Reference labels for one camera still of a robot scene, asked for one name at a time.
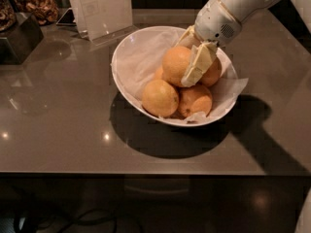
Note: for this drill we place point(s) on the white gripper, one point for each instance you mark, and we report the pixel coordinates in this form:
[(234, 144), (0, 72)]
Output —
[(215, 23)]

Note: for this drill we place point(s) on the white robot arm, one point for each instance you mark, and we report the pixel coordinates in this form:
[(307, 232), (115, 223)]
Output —
[(243, 9)]

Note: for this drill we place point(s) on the hidden middle orange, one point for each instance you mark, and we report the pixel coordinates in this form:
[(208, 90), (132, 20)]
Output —
[(158, 73)]

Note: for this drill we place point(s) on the white oval bowl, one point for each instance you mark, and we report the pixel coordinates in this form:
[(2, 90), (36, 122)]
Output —
[(129, 50)]

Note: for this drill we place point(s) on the white paper liner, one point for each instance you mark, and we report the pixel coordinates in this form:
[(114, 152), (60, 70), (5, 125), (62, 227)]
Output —
[(142, 59)]

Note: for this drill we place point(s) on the clear acrylic sign holder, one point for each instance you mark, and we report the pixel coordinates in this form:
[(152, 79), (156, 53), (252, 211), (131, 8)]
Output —
[(103, 21)]

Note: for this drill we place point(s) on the glass jar of dried snacks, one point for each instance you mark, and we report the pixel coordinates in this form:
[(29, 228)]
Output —
[(45, 11)]

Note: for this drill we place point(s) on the dark square box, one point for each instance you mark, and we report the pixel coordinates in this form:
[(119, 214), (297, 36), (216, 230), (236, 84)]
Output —
[(20, 40)]

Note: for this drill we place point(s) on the left glass jar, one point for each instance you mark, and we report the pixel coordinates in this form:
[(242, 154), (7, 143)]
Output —
[(7, 15)]

